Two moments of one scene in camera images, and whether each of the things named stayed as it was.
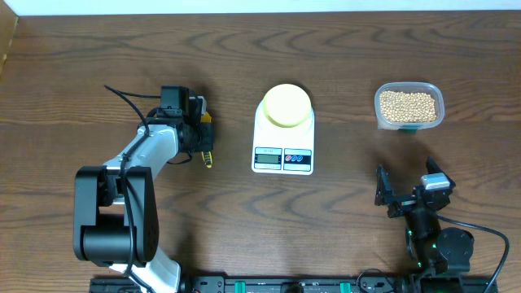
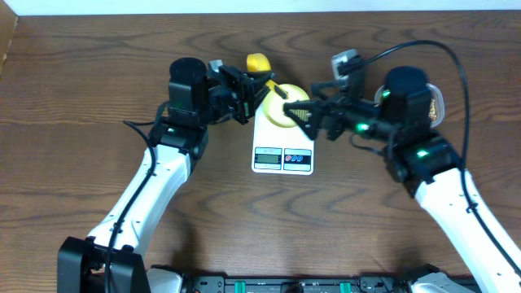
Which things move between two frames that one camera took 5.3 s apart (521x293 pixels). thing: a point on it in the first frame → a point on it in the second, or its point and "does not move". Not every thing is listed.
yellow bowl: (286, 105) does not move
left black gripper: (207, 137) → (243, 91)
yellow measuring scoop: (207, 155) → (260, 62)
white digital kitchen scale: (282, 150) does not move
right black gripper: (401, 203) → (336, 105)
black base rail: (309, 283) does not move
